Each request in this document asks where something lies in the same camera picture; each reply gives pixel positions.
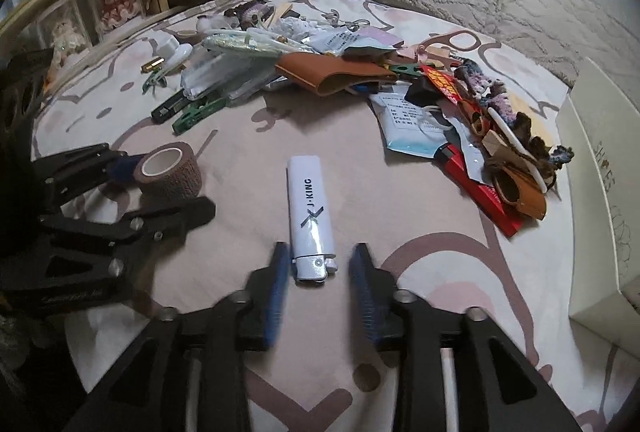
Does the brown leather pouch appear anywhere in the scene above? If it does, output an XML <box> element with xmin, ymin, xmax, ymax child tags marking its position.
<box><xmin>485</xmin><ymin>151</ymin><xmax>547</xmax><ymax>221</ymax></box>

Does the white plastic bottle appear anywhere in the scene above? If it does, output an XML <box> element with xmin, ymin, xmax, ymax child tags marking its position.
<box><xmin>151</xmin><ymin>30</ymin><xmax>193</xmax><ymax>73</ymax></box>

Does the clear plastic pouch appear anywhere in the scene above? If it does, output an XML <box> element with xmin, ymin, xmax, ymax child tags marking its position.
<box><xmin>180</xmin><ymin>48</ymin><xmax>276</xmax><ymax>102</ymax></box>

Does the brown bandage roll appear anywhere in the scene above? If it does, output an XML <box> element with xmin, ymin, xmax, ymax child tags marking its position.
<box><xmin>134</xmin><ymin>142</ymin><xmax>203</xmax><ymax>208</ymax></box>

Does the green clothespin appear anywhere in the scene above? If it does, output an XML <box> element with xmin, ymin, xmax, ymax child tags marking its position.
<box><xmin>171</xmin><ymin>91</ymin><xmax>228</xmax><ymax>137</ymax></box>
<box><xmin>142</xmin><ymin>70</ymin><xmax>167</xmax><ymax>94</ymax></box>

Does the patterned bed blanket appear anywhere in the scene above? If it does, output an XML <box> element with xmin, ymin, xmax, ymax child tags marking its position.
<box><xmin>29</xmin><ymin>0</ymin><xmax>640</xmax><ymax>432</ymax></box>

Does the orange leather pouch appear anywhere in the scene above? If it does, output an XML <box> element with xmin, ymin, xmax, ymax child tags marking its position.
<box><xmin>274</xmin><ymin>52</ymin><xmax>397</xmax><ymax>96</ymax></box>

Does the white J-King lighter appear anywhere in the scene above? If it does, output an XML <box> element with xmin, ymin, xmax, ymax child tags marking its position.
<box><xmin>286</xmin><ymin>155</ymin><xmax>338</xmax><ymax>285</ymax></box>

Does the gold lighter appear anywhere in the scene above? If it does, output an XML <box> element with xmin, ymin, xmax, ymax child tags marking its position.
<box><xmin>141</xmin><ymin>56</ymin><xmax>165</xmax><ymax>74</ymax></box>

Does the white cardboard box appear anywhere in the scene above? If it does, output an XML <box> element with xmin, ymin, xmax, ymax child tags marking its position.
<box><xmin>556</xmin><ymin>59</ymin><xmax>639</xmax><ymax>356</ymax></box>

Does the white blue mask packet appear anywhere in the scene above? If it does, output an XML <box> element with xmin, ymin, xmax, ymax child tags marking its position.
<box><xmin>369</xmin><ymin>93</ymin><xmax>454</xmax><ymax>159</ymax></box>

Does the crochet purple pouch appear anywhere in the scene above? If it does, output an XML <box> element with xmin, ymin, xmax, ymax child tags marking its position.
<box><xmin>224</xmin><ymin>0</ymin><xmax>274</xmax><ymax>30</ymax></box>

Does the right knitted beige pillow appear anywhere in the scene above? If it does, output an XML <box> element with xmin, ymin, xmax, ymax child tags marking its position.
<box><xmin>491</xmin><ymin>0</ymin><xmax>639</xmax><ymax>105</ymax></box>

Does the red foil packet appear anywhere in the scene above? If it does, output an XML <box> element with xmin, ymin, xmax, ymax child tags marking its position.
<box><xmin>434</xmin><ymin>143</ymin><xmax>524</xmax><ymax>238</ymax></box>

